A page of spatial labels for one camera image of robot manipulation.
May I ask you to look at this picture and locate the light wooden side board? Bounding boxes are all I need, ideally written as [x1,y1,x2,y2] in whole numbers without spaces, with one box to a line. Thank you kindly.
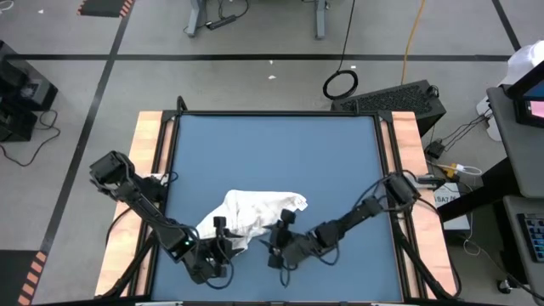
[380,110,458,298]
[93,110,175,298]

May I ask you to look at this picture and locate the black keypad blue keys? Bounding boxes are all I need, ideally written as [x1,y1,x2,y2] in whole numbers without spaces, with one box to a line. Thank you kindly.
[517,212,544,264]

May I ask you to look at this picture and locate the black power adapter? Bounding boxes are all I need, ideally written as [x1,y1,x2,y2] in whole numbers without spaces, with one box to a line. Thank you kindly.
[424,139,446,161]

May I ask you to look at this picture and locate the black table frame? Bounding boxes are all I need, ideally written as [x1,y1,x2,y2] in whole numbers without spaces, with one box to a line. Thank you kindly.
[95,95,462,306]

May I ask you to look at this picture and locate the grey desk leg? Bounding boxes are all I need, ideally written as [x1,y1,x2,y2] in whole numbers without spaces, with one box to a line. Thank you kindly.
[185,0,208,38]
[314,0,329,41]

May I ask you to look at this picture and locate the black power strip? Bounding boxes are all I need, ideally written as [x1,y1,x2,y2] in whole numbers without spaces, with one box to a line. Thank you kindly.
[206,14,238,31]

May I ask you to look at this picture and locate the black coiled cable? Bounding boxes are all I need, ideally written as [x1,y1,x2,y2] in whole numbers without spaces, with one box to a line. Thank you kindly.
[321,0,360,101]

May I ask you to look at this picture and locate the black mat orange stripes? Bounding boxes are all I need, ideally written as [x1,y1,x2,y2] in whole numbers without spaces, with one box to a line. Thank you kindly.
[76,0,136,19]
[0,249,48,306]

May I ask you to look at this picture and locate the white checked towel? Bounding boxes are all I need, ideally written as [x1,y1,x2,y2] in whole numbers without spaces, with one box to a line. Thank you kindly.
[195,189,308,252]

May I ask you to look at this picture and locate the white cloth bundle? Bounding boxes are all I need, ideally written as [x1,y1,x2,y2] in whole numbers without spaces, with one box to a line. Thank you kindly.
[499,40,544,88]

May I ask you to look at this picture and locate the white labelled box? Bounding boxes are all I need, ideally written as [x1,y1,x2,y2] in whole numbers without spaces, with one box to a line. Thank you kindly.
[433,181,472,233]

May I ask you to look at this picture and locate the grey desk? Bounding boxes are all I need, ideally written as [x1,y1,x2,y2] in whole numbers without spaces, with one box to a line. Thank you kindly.
[503,195,544,294]
[486,84,544,199]

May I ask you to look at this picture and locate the yellow cable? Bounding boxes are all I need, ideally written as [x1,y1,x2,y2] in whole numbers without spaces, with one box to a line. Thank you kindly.
[400,0,428,85]

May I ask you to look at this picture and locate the black floor cable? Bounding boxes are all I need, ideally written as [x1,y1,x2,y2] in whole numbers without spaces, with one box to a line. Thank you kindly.
[0,109,61,167]

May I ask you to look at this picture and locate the black equipment stack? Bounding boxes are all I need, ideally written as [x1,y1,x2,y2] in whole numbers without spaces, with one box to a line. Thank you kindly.
[0,40,60,144]

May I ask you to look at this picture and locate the black perforated computer tower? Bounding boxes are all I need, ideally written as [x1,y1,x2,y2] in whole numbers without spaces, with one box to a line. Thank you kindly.
[330,79,447,138]

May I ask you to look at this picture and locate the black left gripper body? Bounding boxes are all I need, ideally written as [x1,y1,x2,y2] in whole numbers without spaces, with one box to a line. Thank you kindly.
[189,237,233,285]

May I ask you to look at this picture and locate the black desk leg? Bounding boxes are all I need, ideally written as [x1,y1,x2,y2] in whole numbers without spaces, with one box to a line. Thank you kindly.
[437,156,518,224]

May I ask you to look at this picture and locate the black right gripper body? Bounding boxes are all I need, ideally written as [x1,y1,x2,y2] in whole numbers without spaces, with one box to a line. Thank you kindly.
[269,223,307,269]

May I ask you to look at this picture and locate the black framed display screen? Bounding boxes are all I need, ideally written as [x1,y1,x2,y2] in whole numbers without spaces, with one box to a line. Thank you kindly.
[505,59,544,128]

